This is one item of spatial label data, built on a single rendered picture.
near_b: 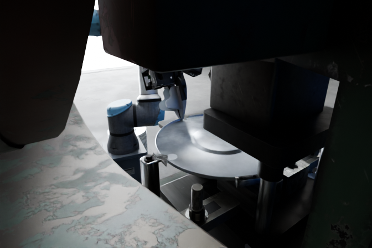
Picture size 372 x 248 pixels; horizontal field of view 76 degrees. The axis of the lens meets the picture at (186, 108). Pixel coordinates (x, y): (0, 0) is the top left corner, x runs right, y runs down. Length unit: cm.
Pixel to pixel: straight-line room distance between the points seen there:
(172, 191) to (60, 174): 35
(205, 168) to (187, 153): 6
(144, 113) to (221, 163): 68
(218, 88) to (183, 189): 23
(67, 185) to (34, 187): 2
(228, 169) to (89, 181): 32
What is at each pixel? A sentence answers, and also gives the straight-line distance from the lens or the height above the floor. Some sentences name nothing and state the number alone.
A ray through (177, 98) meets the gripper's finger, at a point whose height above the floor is 84.
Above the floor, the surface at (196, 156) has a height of 78.
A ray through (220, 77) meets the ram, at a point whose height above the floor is 95.
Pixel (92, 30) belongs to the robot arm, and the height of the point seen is 100.
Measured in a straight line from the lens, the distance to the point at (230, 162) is 47.
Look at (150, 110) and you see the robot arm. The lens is 109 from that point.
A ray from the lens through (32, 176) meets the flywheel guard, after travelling 21.
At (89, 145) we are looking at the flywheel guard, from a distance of 24.
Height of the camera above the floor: 104
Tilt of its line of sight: 21 degrees down
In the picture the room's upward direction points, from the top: straight up
